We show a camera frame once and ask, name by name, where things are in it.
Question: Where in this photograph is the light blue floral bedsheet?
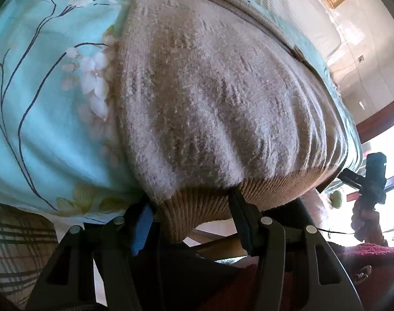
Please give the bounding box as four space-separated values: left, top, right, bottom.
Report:
0 0 362 224

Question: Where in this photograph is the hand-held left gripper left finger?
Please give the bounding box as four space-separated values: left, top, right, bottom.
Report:
25 201 154 311

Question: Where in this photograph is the wooden bed frame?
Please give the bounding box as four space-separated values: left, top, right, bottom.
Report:
183 228 249 261

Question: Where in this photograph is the dark wooden furniture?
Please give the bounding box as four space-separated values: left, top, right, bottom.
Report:
356 101 394 145

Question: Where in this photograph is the beige fuzzy knit sweater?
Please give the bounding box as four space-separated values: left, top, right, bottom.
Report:
114 0 350 243

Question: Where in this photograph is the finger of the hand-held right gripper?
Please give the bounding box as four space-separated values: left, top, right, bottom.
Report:
339 168 366 189

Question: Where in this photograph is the plaid cloth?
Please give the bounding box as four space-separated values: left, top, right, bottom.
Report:
0 201 60 310

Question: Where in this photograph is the white striped pillow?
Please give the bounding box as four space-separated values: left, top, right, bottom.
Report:
216 0 344 60

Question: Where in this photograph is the person's right hand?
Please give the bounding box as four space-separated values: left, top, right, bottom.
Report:
352 197 387 244

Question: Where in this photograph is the maroon fleece clothing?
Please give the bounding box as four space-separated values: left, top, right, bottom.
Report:
197 242 394 311

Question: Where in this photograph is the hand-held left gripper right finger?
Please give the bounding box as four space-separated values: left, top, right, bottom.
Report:
228 189 363 311

